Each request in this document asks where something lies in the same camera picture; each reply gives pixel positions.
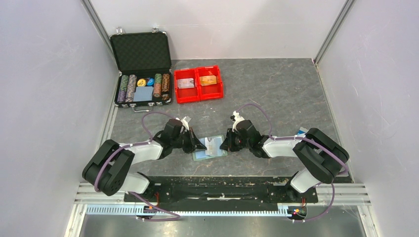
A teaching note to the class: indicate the blue playing card deck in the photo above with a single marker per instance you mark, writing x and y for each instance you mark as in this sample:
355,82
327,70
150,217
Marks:
143,93

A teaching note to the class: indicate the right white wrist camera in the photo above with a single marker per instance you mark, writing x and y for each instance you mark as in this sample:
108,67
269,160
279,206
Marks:
236,118

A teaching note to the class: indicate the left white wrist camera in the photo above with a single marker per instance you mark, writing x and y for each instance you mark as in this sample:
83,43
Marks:
185,122

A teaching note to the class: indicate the red bin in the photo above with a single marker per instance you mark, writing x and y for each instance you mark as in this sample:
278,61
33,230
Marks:
210,85
188,95

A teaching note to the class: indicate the right red bin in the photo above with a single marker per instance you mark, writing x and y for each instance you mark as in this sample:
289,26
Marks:
210,85

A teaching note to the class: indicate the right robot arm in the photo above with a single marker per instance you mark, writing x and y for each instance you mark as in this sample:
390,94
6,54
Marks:
322,157

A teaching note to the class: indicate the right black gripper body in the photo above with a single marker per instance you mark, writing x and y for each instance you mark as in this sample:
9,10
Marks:
236,142

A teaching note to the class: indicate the green card holder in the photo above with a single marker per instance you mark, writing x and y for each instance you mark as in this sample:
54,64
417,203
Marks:
201,155

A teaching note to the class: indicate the black poker chip case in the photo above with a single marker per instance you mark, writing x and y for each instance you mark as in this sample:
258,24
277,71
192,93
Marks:
147,56

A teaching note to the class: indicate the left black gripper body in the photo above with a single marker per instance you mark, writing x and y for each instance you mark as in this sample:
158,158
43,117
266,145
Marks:
185,141

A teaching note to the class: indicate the white gold VIP card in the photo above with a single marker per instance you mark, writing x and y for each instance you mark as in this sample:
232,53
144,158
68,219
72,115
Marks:
213,146

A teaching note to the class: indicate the aluminium frame rail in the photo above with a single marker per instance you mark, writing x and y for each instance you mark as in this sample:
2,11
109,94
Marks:
341,195

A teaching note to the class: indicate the orange card in bin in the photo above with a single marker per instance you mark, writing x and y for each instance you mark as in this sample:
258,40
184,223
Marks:
208,80

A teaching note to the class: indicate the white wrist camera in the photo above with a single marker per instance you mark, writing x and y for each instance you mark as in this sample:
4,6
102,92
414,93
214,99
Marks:
236,118
185,122

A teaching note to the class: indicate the white card in bin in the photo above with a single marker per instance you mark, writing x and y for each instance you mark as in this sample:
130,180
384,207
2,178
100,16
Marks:
185,83

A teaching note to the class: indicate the left red bin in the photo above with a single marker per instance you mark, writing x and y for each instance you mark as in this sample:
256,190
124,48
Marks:
188,95

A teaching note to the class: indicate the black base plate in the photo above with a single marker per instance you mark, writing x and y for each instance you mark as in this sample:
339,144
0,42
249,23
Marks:
224,193

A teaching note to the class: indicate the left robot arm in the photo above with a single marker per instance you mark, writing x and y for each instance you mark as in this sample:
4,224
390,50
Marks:
111,168

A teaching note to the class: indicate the yellow dealer chip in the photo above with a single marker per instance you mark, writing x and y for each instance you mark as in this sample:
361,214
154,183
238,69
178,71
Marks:
141,82

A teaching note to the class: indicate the blue green card stack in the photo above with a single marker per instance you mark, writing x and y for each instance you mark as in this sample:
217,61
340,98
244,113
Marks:
302,131

